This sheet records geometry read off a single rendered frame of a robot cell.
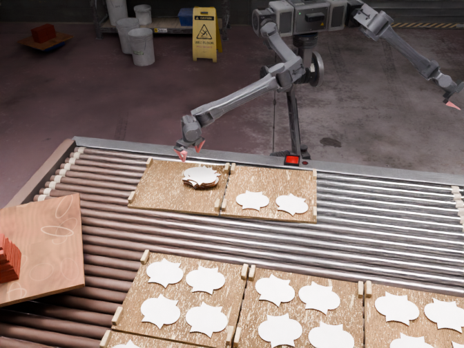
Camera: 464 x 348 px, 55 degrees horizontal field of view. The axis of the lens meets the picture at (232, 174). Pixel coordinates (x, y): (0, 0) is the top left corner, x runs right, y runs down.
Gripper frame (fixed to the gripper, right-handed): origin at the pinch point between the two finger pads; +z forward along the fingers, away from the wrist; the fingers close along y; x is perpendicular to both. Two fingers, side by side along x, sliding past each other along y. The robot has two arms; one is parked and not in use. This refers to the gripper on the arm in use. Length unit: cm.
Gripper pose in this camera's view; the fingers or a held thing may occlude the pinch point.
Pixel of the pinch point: (190, 155)
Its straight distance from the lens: 205.2
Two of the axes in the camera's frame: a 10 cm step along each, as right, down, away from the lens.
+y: 6.2, -4.9, 6.2
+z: 0.1, 7.9, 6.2
